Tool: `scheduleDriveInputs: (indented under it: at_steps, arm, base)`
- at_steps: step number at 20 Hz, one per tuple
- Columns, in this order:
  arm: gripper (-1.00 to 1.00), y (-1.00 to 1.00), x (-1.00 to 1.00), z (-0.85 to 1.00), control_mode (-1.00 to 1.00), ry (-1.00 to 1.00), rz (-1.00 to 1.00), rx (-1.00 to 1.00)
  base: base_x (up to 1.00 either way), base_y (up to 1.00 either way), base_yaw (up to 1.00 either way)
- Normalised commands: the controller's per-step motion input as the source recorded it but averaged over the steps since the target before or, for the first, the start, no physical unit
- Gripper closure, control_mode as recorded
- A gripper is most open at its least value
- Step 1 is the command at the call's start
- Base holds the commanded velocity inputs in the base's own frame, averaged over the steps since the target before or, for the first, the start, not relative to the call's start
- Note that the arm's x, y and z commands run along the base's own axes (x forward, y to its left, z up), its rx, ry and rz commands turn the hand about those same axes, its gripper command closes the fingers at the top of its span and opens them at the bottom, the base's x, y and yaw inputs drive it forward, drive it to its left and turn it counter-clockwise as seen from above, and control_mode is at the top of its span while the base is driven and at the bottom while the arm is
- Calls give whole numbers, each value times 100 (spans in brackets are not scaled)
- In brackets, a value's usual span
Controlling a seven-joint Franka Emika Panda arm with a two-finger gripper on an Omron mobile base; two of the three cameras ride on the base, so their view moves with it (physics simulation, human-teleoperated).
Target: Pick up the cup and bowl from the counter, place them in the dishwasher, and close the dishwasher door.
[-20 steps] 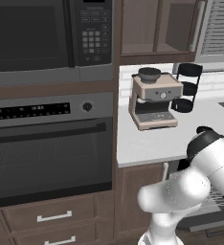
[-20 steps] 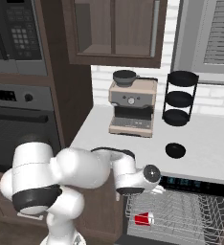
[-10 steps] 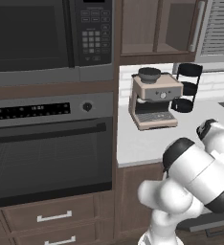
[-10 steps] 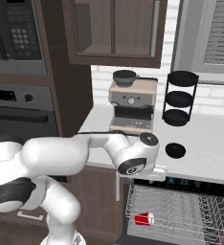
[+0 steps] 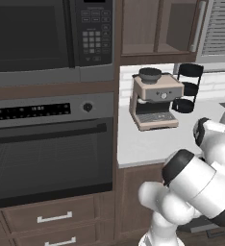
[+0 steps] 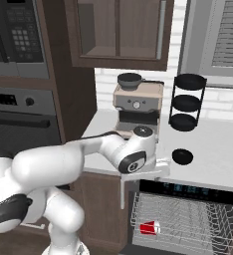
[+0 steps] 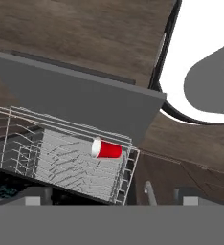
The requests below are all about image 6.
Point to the brown wall cupboard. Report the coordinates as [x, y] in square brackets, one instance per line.
[121, 33]

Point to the grey microwave oven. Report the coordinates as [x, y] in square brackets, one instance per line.
[19, 36]

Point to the dark dishwasher door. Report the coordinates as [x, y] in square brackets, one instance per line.
[126, 249]

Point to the black oven knob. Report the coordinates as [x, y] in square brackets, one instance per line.
[29, 101]

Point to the black three-tier stand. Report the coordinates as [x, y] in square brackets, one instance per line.
[187, 103]

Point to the brown tall oven cabinet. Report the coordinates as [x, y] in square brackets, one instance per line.
[75, 99]

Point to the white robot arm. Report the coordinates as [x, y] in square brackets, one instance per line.
[55, 162]

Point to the brown base cupboard door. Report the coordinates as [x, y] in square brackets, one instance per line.
[102, 205]

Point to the red cup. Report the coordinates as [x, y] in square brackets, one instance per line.
[149, 228]

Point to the grey built-in oven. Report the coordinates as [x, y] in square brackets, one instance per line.
[19, 132]

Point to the window with grey blinds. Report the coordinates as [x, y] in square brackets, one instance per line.
[218, 36]

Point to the black dishwasher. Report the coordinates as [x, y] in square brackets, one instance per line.
[188, 191]

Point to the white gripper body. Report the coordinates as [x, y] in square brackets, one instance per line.
[162, 167]

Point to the beige coffee machine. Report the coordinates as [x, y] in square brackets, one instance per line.
[138, 96]

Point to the black bowl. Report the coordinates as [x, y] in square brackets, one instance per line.
[182, 156]

